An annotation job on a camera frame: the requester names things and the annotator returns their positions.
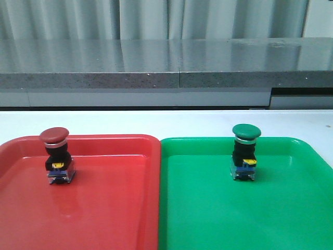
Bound green mushroom push button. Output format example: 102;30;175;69
230;123;261;181

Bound red mushroom push button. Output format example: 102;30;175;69
39;127;76;184

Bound red plastic tray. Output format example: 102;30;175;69
1;135;161;249

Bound green plastic tray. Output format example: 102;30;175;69
159;137;332;249

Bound grey stone counter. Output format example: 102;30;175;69
0;37;333;110

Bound white pleated curtain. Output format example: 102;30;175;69
1;1;309;40

